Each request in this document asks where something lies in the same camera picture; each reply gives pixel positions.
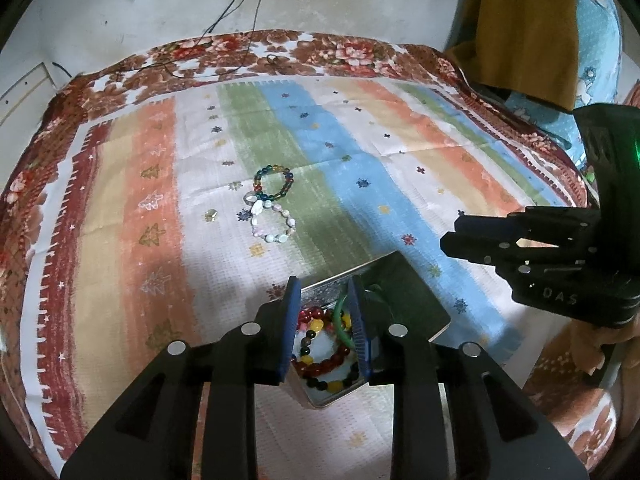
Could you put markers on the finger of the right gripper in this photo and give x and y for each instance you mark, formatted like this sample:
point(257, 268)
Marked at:
point(494, 250)
point(495, 224)

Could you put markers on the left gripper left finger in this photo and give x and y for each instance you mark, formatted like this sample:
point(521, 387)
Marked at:
point(194, 402)

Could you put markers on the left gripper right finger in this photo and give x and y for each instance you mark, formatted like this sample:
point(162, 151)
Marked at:
point(457, 414)

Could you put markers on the green jade bangle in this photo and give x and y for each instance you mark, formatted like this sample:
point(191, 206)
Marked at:
point(341, 318)

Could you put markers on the right hand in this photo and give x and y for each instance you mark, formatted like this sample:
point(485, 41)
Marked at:
point(586, 343)

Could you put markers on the brown floral bedspread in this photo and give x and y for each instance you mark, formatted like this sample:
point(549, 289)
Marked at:
point(585, 417)

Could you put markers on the silver metal tin box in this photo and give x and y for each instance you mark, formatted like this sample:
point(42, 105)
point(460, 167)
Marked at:
point(390, 288)

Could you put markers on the blue patterned blanket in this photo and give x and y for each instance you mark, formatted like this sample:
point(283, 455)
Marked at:
point(600, 43)

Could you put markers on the mustard brown hanging garment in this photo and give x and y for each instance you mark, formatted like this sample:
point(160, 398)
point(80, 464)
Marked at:
point(525, 46)

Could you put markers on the striped colourful cloth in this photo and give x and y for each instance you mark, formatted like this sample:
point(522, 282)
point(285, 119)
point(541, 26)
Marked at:
point(179, 215)

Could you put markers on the white headboard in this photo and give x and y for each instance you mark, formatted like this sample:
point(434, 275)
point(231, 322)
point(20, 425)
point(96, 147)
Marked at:
point(29, 97)

